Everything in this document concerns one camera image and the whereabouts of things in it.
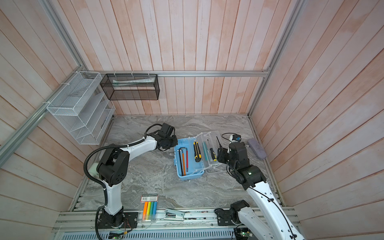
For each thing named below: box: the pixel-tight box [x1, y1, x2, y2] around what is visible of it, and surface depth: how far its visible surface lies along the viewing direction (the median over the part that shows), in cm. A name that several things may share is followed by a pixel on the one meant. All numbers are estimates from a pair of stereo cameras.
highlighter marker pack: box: [140, 193, 159, 222], surface depth 78 cm
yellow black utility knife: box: [193, 141, 202, 163], surface depth 92 cm
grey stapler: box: [163, 208, 185, 221], surface depth 75 cm
